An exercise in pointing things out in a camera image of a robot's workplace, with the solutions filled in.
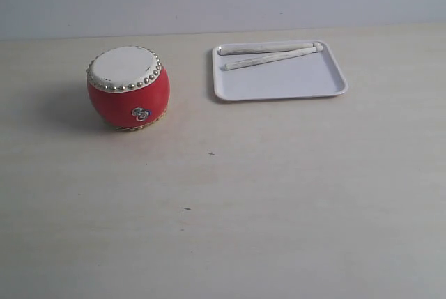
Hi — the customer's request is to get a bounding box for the white rectangular tray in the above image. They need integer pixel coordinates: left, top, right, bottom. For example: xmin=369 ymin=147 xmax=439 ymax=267
xmin=212 ymin=39 xmax=348 ymax=102

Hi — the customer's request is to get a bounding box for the white wooden drumstick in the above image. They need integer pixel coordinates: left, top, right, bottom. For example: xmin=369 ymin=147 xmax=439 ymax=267
xmin=224 ymin=45 xmax=323 ymax=70
xmin=217 ymin=42 xmax=321 ymax=56

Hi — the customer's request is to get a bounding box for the small red drum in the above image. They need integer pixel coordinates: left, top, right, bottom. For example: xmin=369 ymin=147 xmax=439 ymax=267
xmin=86 ymin=46 xmax=170 ymax=131

